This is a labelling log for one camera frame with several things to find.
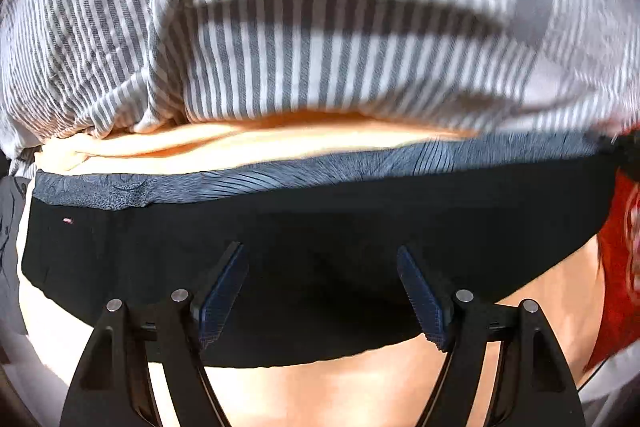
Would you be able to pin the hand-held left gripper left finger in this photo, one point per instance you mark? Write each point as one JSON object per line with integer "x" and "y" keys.
{"x": 222, "y": 297}

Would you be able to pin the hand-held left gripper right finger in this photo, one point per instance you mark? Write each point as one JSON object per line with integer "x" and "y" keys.
{"x": 422, "y": 297}

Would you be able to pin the black pants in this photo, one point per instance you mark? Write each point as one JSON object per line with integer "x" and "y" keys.
{"x": 320, "y": 237}

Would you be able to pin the blue patterned cloth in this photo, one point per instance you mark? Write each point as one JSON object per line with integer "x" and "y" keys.
{"x": 280, "y": 184}

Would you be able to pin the peach bed sheet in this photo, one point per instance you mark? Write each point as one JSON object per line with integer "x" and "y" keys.
{"x": 350, "y": 389}

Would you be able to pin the red cloth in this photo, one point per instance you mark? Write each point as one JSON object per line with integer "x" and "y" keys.
{"x": 622, "y": 257}

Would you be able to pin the dark grey cloth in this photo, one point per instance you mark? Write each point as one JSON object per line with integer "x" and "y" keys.
{"x": 10, "y": 247}

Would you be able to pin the grey white striped blanket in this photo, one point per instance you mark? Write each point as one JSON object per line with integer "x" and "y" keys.
{"x": 310, "y": 17}

